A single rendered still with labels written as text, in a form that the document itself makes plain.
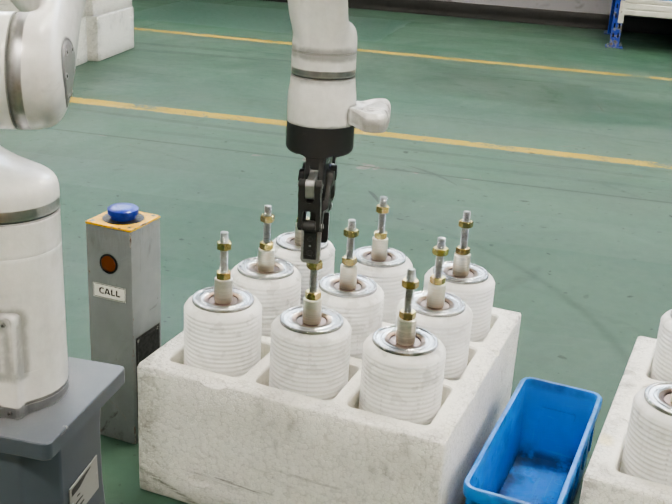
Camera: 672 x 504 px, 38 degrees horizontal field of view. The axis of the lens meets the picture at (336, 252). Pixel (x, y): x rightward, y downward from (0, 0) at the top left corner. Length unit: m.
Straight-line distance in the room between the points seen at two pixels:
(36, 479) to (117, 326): 0.47
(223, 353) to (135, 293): 0.17
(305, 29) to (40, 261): 0.38
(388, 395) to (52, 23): 0.55
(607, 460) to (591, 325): 0.79
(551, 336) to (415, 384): 0.72
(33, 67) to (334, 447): 0.57
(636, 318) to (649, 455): 0.87
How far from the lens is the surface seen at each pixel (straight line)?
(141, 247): 1.28
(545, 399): 1.37
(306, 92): 1.04
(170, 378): 1.19
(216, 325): 1.17
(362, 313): 1.23
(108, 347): 1.34
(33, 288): 0.84
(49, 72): 0.77
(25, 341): 0.85
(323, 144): 1.05
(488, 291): 1.31
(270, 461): 1.17
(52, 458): 0.88
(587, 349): 1.76
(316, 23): 1.02
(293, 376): 1.14
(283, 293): 1.27
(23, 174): 0.82
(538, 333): 1.79
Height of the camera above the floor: 0.74
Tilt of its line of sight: 21 degrees down
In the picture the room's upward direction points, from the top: 3 degrees clockwise
